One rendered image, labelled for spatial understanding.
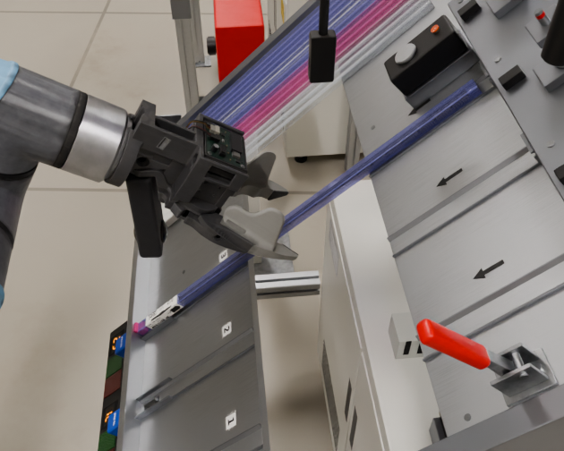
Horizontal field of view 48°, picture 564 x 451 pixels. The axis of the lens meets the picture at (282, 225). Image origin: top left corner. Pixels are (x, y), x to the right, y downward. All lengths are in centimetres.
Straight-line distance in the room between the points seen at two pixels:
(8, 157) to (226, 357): 30
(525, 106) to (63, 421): 137
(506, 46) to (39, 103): 39
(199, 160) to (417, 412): 49
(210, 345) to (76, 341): 108
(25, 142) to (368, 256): 63
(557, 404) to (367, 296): 59
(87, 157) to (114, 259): 135
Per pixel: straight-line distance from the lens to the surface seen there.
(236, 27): 134
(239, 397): 66
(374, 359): 95
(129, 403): 79
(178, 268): 86
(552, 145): 48
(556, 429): 47
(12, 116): 59
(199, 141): 61
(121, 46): 290
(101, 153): 60
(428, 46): 66
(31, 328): 185
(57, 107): 60
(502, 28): 59
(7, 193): 64
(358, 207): 115
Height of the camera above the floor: 141
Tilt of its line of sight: 46 degrees down
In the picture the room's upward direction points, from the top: straight up
